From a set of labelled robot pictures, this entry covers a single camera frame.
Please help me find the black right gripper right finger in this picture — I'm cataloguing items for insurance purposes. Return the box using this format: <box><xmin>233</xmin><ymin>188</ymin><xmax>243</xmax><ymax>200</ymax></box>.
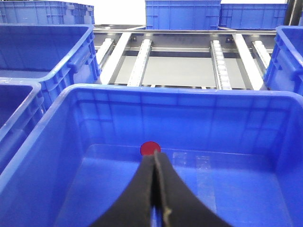
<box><xmin>154</xmin><ymin>152</ymin><xmax>231</xmax><ymax>227</ymax></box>

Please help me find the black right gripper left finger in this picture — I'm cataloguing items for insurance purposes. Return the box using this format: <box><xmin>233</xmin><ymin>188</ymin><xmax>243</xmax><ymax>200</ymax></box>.
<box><xmin>90</xmin><ymin>155</ymin><xmax>155</xmax><ymax>227</ymax></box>

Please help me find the red round button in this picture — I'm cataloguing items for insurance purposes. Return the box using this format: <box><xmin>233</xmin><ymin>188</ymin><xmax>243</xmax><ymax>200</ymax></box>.
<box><xmin>140</xmin><ymin>141</ymin><xmax>161</xmax><ymax>156</ymax></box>

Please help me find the right blue plastic crate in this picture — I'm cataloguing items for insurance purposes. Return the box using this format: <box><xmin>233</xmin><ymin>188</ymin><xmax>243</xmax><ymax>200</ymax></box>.
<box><xmin>0</xmin><ymin>84</ymin><xmax>303</xmax><ymax>227</ymax></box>

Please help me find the blue plastic crate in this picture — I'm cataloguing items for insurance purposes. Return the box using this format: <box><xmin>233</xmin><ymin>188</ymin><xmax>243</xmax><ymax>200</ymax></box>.
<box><xmin>0</xmin><ymin>84</ymin><xmax>303</xmax><ymax>227</ymax></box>
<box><xmin>0</xmin><ymin>79</ymin><xmax>45</xmax><ymax>172</ymax></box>

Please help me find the left roller track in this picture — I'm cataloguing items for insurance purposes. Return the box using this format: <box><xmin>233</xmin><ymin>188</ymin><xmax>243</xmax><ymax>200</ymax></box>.
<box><xmin>127</xmin><ymin>39</ymin><xmax>152</xmax><ymax>87</ymax></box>

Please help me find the roller track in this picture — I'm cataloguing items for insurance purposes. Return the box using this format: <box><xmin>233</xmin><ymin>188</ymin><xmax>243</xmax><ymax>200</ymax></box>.
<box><xmin>127</xmin><ymin>39</ymin><xmax>152</xmax><ymax>87</ymax></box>
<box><xmin>210</xmin><ymin>40</ymin><xmax>232</xmax><ymax>90</ymax></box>

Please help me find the right roller track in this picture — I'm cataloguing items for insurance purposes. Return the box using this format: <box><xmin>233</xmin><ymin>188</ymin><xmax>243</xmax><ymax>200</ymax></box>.
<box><xmin>210</xmin><ymin>40</ymin><xmax>232</xmax><ymax>90</ymax></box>

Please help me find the left blue plastic crate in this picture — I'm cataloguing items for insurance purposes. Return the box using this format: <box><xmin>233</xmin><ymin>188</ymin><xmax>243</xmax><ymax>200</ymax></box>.
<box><xmin>0</xmin><ymin>79</ymin><xmax>45</xmax><ymax>172</ymax></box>

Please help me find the blue crate far right edge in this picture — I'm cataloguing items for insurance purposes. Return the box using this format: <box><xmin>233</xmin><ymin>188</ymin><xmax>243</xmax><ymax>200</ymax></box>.
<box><xmin>263</xmin><ymin>26</ymin><xmax>303</xmax><ymax>95</ymax></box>

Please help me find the far left blue crate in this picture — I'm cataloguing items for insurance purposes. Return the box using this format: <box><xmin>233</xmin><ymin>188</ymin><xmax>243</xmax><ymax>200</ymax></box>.
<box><xmin>0</xmin><ymin>24</ymin><xmax>100</xmax><ymax>109</ymax></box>

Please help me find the far right blue crate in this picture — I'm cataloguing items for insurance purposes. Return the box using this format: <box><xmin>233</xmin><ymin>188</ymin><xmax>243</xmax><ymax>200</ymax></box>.
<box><xmin>145</xmin><ymin>0</ymin><xmax>221</xmax><ymax>30</ymax></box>

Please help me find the back row blue crate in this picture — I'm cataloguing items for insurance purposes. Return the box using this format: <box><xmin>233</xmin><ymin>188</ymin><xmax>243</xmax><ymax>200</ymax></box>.
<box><xmin>219</xmin><ymin>3</ymin><xmax>288</xmax><ymax>30</ymax></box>

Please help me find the far top-left blue crate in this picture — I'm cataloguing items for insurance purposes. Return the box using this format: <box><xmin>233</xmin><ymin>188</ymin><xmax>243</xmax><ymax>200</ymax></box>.
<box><xmin>0</xmin><ymin>0</ymin><xmax>95</xmax><ymax>25</ymax></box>

